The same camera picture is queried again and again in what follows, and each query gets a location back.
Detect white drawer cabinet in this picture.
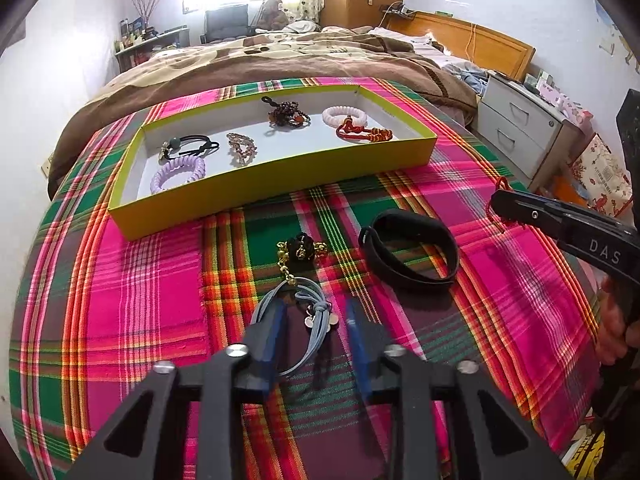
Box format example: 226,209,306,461
477,71,583,191

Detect cluttered white shelf desk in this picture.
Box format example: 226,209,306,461
114,27,191,73

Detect plaid cloth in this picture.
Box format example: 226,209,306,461
7,77,601,480

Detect red cord bracelet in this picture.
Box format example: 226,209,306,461
335,116,393,145

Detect grey blue hair tie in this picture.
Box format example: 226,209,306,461
248,275,337,378

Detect dried flower branches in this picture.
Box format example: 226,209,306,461
129,0,171,31

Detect yellow cardboard box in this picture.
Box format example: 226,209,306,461
107,84,438,242

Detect white bead bracelet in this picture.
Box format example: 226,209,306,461
321,105,368,128

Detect black band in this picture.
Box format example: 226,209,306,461
359,209,460,288

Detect pink box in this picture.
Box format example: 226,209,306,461
542,85,593,128

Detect wall sticker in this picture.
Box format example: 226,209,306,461
595,0,640,61

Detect brown blanket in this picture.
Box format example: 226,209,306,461
47,25,478,201

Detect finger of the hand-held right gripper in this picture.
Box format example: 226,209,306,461
489,188,571,248

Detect grey armchair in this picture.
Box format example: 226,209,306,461
200,4,251,43

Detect dark beaded bracelet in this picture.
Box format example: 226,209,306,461
261,96,312,130

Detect person's right hand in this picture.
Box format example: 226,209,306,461
597,277,633,367

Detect wooden headboard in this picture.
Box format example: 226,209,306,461
387,10,536,83

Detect black gold bead ornament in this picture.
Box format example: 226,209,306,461
276,234,331,281

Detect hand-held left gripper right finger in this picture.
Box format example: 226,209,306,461
345,300,571,480

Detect printed gift bag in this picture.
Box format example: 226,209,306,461
570,132,633,218

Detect crystal bead bracelet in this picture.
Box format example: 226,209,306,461
226,132,258,166

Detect blue clothing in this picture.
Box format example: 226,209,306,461
450,62,488,93

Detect black hair tie green bead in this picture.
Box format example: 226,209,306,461
159,132,221,163

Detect purple coil hair tie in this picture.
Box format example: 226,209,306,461
150,156,207,195

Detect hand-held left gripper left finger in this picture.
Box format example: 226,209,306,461
75,304,289,480

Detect brown teddy bear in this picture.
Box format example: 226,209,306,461
257,0,291,31

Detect orange bag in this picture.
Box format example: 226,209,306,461
552,175,588,208

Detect pale bed sheet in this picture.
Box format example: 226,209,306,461
370,27,446,56

